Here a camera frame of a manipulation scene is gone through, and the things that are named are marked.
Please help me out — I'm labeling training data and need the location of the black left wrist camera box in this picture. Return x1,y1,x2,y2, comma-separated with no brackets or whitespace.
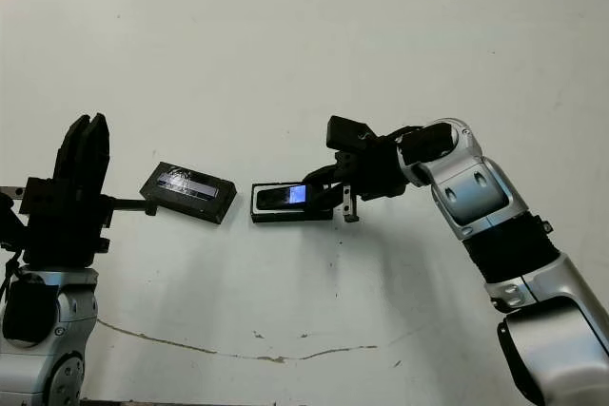
0,194,29,249

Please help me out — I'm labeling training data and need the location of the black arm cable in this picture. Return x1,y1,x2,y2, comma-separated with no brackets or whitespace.
375,124,432,144
0,253,23,315

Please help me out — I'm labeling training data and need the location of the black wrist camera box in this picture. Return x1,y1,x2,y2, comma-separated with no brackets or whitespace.
0,194,29,249
325,115,380,153

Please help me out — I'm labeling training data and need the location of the slim black camera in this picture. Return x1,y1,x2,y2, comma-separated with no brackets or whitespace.
256,184,311,213

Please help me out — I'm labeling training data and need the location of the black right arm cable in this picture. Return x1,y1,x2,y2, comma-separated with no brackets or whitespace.
375,124,432,144

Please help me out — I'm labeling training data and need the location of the black box base white insert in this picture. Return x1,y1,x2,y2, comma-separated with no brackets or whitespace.
250,181,334,224

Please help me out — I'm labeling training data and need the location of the black box lid with window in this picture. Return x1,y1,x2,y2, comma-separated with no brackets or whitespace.
139,161,238,225

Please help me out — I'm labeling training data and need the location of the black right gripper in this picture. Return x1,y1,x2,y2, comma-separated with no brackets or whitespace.
304,136,411,224

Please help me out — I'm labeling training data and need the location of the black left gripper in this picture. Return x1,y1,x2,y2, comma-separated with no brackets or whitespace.
0,111,158,267

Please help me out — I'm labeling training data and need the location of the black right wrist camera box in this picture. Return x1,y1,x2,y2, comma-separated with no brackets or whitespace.
325,115,380,153

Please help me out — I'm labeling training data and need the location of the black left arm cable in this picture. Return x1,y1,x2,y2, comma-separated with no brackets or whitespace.
0,253,23,315

